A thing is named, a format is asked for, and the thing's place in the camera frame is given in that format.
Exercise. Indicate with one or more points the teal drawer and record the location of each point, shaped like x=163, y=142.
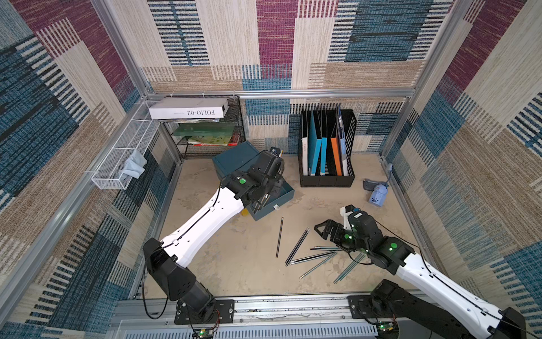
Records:
x=286, y=194

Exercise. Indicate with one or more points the green book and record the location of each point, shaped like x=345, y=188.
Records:
x=204, y=129

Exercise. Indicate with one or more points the blue white stapler device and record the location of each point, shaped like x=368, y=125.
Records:
x=379, y=190

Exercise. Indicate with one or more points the white FOLIO box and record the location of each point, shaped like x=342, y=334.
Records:
x=189, y=108

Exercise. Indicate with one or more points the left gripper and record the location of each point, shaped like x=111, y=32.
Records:
x=276, y=182

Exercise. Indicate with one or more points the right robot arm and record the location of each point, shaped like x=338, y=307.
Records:
x=453, y=312

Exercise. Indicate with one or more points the teal pencil diagonal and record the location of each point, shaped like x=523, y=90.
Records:
x=323, y=262

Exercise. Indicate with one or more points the dark pencil bundle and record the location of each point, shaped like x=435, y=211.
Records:
x=297, y=246

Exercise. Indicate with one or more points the orange folder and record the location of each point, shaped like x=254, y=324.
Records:
x=337, y=155

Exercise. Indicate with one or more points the light blue cloth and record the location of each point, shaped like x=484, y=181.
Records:
x=134, y=166

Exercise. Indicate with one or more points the black wire shelf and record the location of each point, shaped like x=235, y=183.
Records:
x=234, y=115

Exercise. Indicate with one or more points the white wire basket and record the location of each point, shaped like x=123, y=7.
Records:
x=138, y=134

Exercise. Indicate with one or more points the teal drawer cabinet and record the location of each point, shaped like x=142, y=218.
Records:
x=240, y=157

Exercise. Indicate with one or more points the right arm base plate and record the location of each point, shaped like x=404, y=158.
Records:
x=365, y=306

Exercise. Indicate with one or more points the teal pencil pair right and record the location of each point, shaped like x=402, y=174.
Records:
x=359, y=259

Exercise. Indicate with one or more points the black mesh file organizer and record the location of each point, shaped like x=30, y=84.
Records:
x=334, y=123

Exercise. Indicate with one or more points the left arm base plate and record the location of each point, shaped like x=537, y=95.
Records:
x=218, y=311

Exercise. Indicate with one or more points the teal pencil pair horizontal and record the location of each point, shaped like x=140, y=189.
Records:
x=325, y=249

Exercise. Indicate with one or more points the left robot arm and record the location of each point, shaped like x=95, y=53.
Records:
x=167, y=260

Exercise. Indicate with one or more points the teal folder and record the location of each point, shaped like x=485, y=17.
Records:
x=315, y=140

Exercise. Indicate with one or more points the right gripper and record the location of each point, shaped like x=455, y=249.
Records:
x=335, y=231

